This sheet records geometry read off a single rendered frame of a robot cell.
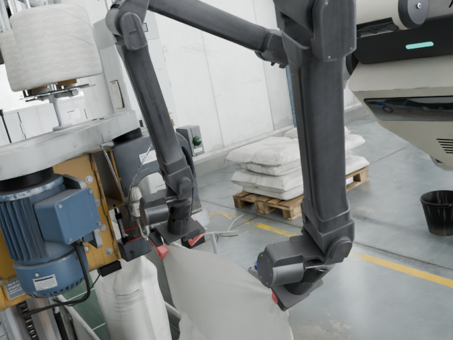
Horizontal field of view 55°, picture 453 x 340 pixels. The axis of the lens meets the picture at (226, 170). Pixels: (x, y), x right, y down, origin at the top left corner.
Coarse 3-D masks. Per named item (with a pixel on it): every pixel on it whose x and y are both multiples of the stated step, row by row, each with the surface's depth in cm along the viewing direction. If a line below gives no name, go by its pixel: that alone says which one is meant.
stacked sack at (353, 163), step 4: (352, 156) 460; (356, 156) 458; (348, 160) 449; (352, 160) 448; (356, 160) 449; (360, 160) 449; (364, 160) 451; (348, 164) 441; (352, 164) 441; (356, 164) 443; (360, 164) 447; (364, 164) 450; (368, 164) 455; (348, 168) 437; (352, 168) 440; (356, 168) 444; (360, 168) 449; (348, 172) 438
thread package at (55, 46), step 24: (24, 24) 89; (48, 24) 89; (72, 24) 91; (24, 48) 91; (48, 48) 90; (72, 48) 91; (96, 48) 99; (24, 72) 94; (48, 72) 91; (72, 72) 92; (96, 72) 97
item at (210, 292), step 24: (168, 264) 122; (192, 264) 116; (216, 264) 110; (192, 288) 108; (216, 288) 99; (240, 288) 95; (264, 288) 90; (192, 312) 114; (216, 312) 102; (240, 312) 97; (264, 312) 93; (288, 312) 86; (192, 336) 115; (216, 336) 105; (240, 336) 100; (264, 336) 95; (288, 336) 89
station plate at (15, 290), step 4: (12, 280) 107; (16, 280) 108; (4, 284) 106; (8, 284) 107; (12, 284) 107; (16, 284) 108; (8, 288) 107; (12, 288) 107; (16, 288) 108; (20, 288) 108; (8, 292) 107; (12, 292) 107; (16, 292) 108; (20, 292) 108; (12, 296) 108; (16, 296) 108
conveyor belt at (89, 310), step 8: (80, 288) 257; (64, 296) 251; (72, 296) 249; (80, 296) 247; (96, 296) 243; (72, 304) 240; (80, 304) 238; (88, 304) 236; (96, 304) 235; (80, 312) 230; (88, 312) 228; (96, 312) 226; (88, 320) 220; (96, 320) 219; (96, 328) 212; (104, 328) 211; (104, 336) 204; (176, 336) 193
